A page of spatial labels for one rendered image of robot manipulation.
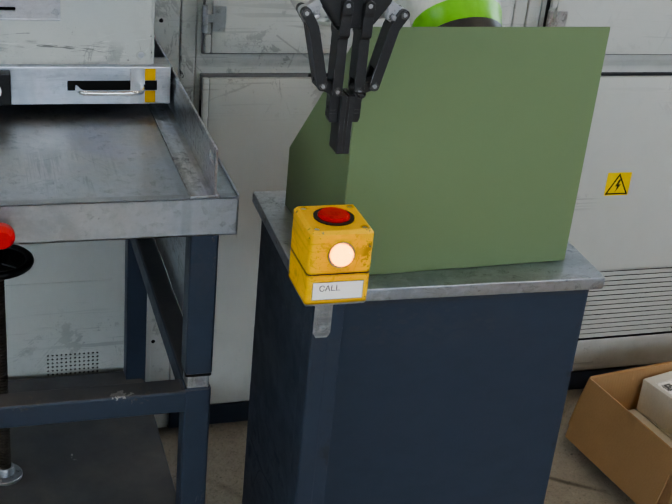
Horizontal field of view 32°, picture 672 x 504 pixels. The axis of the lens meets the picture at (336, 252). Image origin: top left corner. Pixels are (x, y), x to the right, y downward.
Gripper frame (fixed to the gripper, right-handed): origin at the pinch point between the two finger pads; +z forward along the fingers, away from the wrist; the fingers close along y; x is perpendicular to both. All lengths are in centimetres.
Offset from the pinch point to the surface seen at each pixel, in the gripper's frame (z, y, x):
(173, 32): 14, 4, -87
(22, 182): 17.8, 34.4, -26.4
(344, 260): 15.4, -0.4, 5.1
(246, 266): 62, -13, -86
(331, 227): 12.3, 0.8, 2.6
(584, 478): 101, -83, -55
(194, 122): 12.3, 10.2, -34.0
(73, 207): 18.4, 28.5, -19.2
